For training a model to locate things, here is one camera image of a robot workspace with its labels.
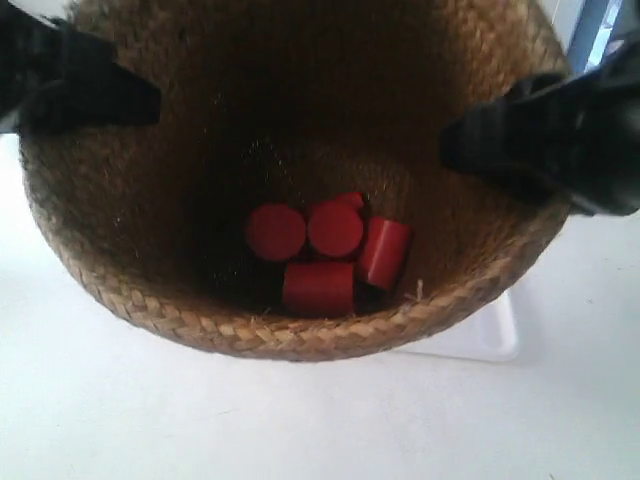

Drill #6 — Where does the white plastic tray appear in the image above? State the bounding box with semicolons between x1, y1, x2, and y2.
394;292;519;363

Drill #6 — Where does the red cylinder rear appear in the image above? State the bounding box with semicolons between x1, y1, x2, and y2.
334;192;366;211

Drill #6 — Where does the red cylinder front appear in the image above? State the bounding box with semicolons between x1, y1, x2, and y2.
282;262;355;318

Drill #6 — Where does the red cylinder centre top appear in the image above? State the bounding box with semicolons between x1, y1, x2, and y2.
307;201;364;258

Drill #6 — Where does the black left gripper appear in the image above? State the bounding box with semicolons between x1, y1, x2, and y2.
1;1;162;135

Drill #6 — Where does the red cylinder right upright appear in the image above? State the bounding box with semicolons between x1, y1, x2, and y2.
356;216;413;291

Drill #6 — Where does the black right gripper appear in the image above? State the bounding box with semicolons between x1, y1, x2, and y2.
439;30;639;216

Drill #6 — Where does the red cylinder left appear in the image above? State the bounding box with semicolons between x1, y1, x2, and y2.
245;204;306;262

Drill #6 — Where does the brown woven wicker basket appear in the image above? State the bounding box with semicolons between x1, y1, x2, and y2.
19;1;568;362

